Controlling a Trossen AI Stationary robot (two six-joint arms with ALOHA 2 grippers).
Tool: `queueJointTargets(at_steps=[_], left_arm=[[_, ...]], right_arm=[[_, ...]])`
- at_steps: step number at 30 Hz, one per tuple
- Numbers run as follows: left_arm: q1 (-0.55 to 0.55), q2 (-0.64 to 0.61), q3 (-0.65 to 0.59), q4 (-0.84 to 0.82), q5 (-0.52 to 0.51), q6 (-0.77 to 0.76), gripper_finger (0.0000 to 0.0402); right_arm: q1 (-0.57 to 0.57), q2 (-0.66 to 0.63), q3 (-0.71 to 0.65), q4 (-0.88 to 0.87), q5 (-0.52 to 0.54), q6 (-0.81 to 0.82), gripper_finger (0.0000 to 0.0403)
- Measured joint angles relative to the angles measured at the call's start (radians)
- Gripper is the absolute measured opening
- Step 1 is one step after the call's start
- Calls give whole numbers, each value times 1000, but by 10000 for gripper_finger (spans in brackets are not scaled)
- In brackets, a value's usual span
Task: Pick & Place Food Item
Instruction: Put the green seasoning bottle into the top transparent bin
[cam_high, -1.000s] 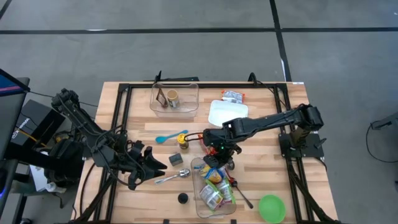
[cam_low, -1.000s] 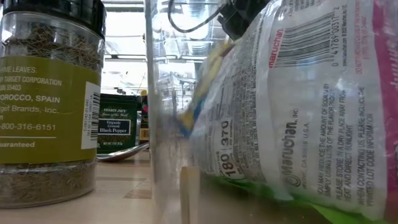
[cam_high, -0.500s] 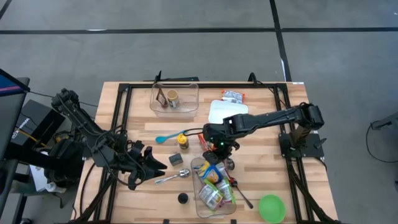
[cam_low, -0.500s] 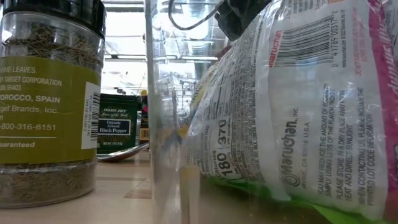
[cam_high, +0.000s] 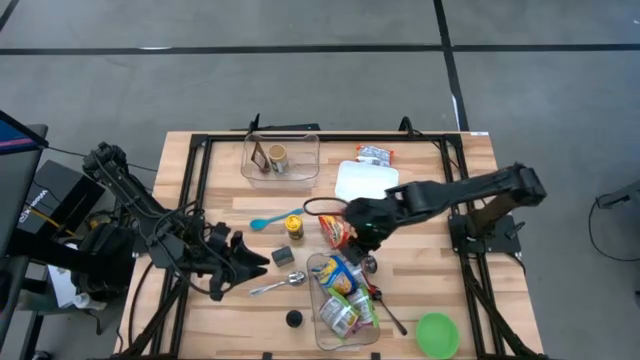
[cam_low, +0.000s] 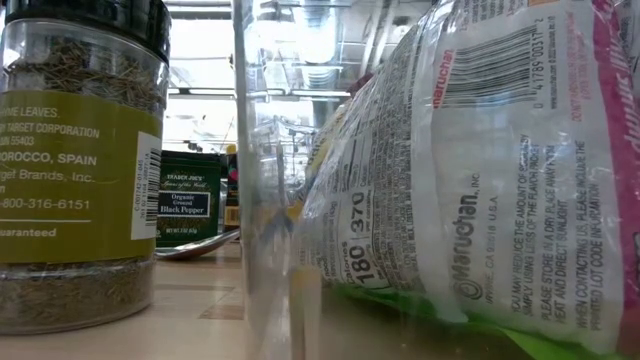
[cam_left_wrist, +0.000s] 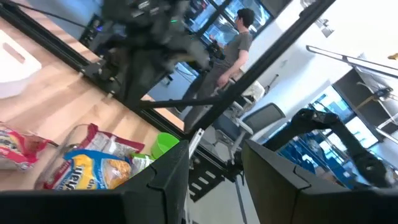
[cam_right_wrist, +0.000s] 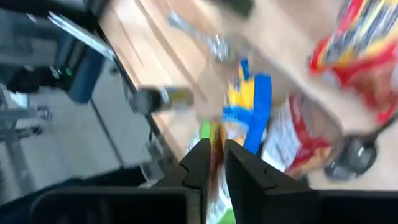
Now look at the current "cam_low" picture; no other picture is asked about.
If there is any black-lid thyme jar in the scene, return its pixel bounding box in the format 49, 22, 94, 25
0, 0, 172, 335

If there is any green black pepper tin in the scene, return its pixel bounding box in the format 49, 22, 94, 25
155, 149, 224, 249

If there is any silver metal spoon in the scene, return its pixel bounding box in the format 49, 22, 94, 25
154, 228, 241, 261

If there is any pink and green ramen packet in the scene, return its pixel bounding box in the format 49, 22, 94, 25
292, 0, 640, 359

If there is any clear plastic bin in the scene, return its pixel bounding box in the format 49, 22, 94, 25
232, 0, 640, 360

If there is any yellow-lid dark spice jar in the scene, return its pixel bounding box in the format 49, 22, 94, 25
222, 143, 241, 234

